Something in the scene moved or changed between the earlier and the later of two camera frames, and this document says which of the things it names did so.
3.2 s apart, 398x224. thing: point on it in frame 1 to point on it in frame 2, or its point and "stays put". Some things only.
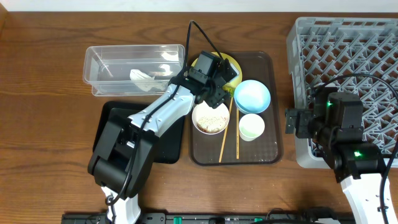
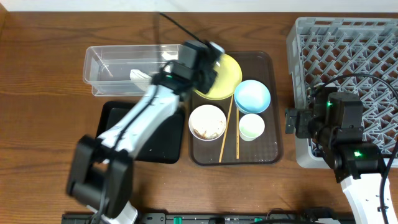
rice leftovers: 210,124 to 208,137
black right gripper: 292,121 stays put
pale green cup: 251,126 stays put
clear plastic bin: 132,70 stays put
